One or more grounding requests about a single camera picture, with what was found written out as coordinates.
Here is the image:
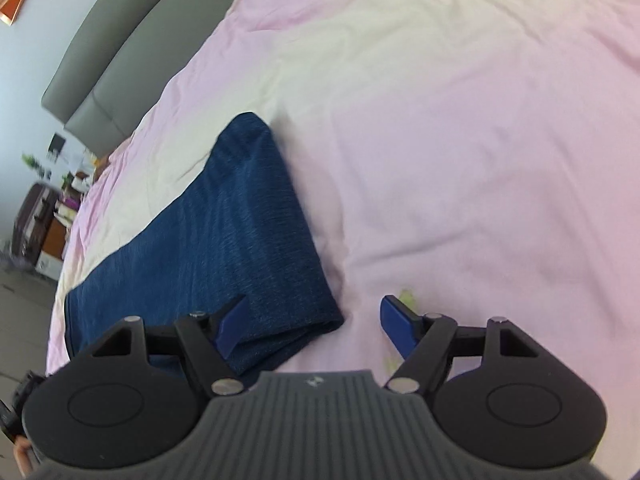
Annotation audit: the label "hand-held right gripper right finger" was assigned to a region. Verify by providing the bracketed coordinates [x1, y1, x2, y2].
[380, 295, 539, 395]

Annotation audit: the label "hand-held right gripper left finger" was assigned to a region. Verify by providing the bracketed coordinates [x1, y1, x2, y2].
[92, 294, 249, 398]

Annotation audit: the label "blue denim pants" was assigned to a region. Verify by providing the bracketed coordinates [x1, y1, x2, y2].
[64, 112, 346, 377]

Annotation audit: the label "person's left hand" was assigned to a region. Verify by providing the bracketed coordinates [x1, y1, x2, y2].
[14, 436, 32, 479]

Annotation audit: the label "wooden nightstand with white top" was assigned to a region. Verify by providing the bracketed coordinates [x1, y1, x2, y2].
[36, 210, 81, 281]

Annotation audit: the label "brown suitcase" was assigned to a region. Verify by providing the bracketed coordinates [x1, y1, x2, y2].
[11, 182, 61, 266]

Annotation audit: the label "pink and cream blanket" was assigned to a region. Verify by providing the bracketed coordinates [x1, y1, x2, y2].
[45, 0, 640, 411]

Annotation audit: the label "cluster of toiletry bottles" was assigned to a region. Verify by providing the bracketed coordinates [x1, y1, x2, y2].
[52, 149, 99, 227]

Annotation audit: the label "small potted green plant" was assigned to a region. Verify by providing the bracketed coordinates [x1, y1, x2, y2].
[22, 153, 51, 181]

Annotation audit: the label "grey padded headboard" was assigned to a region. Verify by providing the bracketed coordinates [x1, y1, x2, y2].
[41, 0, 257, 160]

